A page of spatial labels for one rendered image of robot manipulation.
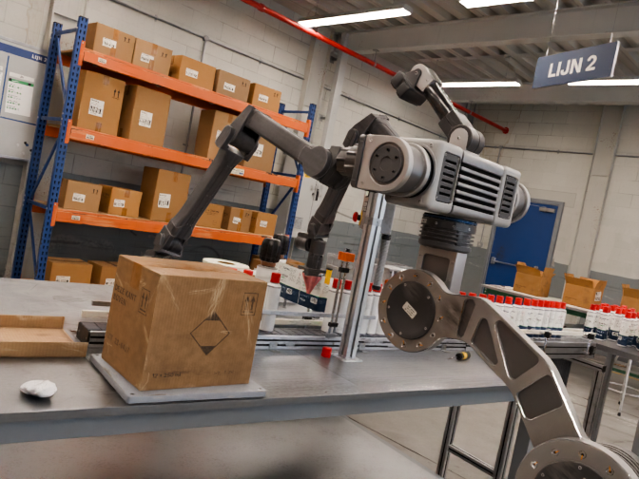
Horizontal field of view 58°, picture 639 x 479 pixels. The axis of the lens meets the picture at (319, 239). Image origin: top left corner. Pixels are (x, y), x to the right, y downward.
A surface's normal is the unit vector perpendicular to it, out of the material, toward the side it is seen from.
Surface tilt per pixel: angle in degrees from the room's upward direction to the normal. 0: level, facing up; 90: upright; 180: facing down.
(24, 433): 90
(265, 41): 90
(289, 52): 90
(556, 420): 90
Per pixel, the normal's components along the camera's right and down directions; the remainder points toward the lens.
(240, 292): 0.64, 0.17
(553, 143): -0.69, -0.10
